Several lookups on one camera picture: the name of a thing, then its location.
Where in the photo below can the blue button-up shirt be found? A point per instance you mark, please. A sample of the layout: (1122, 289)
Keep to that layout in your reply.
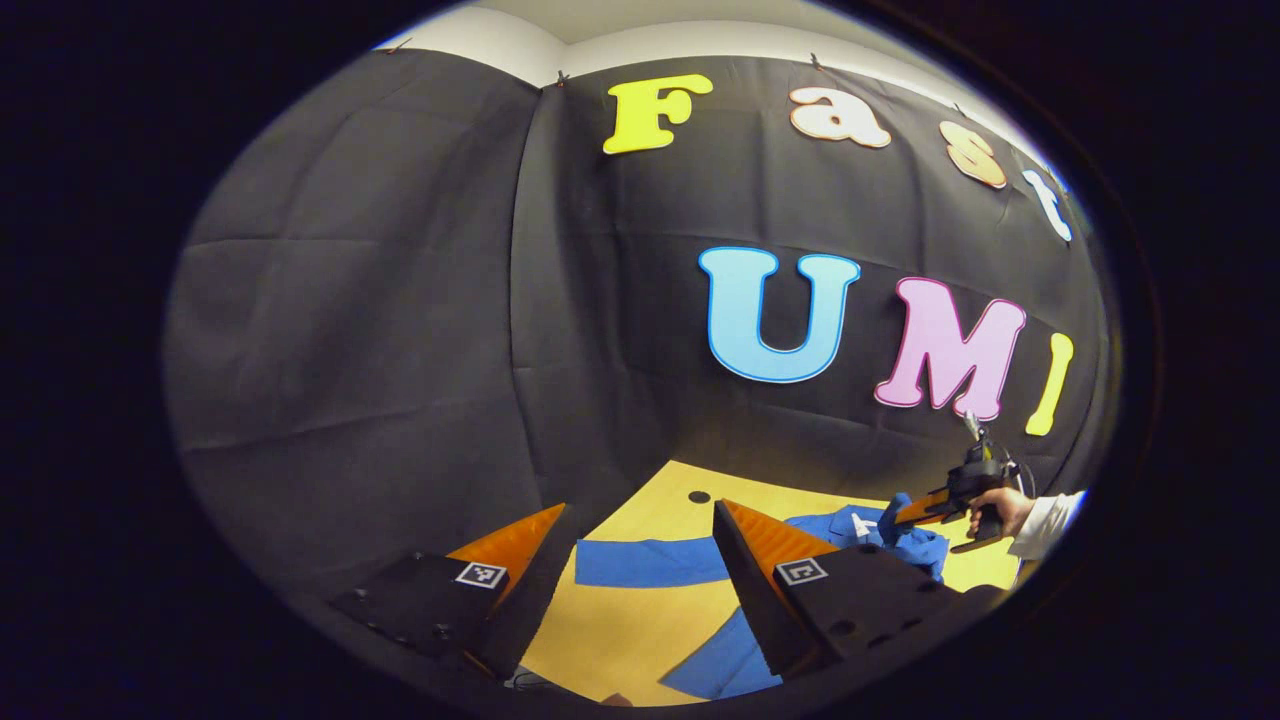
(640, 562)

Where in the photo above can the black backdrop cloth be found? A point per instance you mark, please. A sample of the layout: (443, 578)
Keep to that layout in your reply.
(400, 300)

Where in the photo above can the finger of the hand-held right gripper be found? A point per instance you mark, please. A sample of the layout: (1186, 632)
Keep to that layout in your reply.
(925, 508)

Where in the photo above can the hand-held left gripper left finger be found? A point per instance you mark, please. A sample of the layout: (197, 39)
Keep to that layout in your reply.
(535, 600)

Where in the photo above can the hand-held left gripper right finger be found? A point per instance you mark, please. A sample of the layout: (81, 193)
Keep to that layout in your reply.
(750, 590)

